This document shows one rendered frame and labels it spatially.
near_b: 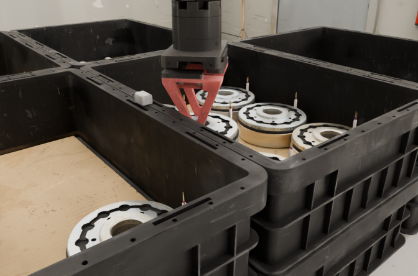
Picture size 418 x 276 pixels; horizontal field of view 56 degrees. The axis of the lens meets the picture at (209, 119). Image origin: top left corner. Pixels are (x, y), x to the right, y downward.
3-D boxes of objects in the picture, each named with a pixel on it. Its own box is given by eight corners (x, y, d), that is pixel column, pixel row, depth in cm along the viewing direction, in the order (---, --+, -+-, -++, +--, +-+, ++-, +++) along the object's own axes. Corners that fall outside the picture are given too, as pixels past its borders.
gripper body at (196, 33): (160, 72, 42) (157, 1, 40) (178, 52, 52) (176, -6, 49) (219, 74, 42) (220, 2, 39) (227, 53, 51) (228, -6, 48)
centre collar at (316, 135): (358, 139, 51) (359, 135, 51) (336, 150, 48) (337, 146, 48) (326, 127, 54) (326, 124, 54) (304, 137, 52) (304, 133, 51)
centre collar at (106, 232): (167, 240, 33) (167, 234, 33) (110, 263, 30) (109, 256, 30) (143, 211, 37) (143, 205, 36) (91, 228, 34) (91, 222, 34)
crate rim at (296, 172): (443, 112, 48) (448, 93, 47) (277, 201, 30) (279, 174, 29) (227, 53, 76) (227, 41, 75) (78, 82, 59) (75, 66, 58)
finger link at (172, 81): (163, 138, 46) (159, 59, 42) (175, 117, 52) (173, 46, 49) (221, 141, 45) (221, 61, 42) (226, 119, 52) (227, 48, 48)
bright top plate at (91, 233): (209, 252, 32) (209, 246, 32) (87, 304, 27) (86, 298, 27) (157, 193, 40) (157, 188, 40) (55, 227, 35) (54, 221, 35)
